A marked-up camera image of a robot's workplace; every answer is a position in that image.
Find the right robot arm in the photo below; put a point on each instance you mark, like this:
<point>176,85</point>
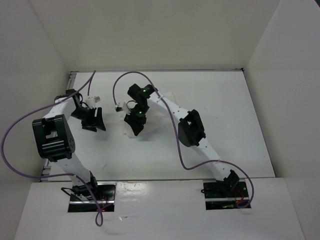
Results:
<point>188,129</point>

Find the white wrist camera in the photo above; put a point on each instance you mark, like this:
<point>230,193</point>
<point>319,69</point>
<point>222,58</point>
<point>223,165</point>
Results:
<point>122,107</point>
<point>91,101</point>

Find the aluminium table edge rail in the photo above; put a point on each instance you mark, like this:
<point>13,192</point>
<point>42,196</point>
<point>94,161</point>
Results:
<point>52,133</point>

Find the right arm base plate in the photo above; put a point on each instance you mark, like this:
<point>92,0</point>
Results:
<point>216,200</point>

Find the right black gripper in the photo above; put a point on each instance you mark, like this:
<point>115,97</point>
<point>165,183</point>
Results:
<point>136,124</point>

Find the white tank top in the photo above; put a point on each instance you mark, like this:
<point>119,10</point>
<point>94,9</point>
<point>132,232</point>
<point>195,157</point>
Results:
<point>154,118</point>

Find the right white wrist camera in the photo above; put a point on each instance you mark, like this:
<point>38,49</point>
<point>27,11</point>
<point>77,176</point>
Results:
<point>122,107</point>

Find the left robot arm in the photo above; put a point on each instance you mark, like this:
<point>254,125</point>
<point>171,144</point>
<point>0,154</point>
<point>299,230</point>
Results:
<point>83,181</point>

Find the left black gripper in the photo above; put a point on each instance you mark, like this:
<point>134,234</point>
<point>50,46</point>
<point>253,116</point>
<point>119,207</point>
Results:
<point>90,125</point>

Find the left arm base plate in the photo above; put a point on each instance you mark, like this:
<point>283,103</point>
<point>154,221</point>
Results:
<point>105,196</point>

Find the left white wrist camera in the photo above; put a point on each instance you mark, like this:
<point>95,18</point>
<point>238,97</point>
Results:
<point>91,101</point>

